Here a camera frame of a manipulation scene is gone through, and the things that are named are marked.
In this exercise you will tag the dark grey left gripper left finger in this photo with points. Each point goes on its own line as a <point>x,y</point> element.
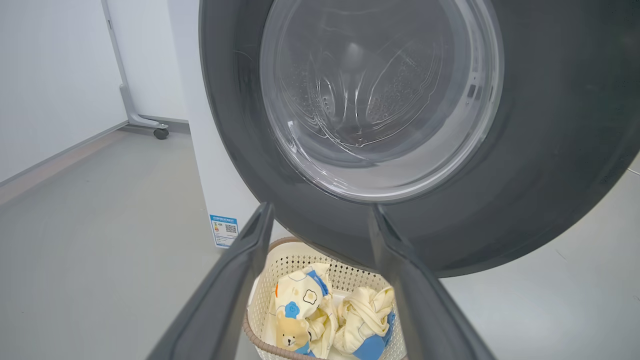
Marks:
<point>220,300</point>

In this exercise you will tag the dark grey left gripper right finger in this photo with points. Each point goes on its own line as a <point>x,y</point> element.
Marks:
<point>425,310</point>

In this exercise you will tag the cream twisted garment blue trim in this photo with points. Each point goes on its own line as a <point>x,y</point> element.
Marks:
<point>360,315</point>

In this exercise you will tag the cream garment with bear print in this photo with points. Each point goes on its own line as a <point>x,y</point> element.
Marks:
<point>300,300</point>

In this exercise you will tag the dark grey glass washing machine door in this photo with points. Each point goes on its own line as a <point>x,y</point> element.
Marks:
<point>550,150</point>

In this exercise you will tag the cream perforated laundry basket brown rim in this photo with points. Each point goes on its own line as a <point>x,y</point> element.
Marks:
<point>290,260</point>

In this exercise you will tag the white washing machine body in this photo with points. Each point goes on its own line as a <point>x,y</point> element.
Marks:
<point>200,125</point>

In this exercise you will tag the blue white energy label sticker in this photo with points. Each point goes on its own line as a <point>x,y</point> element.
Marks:
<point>223,231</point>

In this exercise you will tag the grey partition stand with caster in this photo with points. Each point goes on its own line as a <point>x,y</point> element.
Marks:
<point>131,112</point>

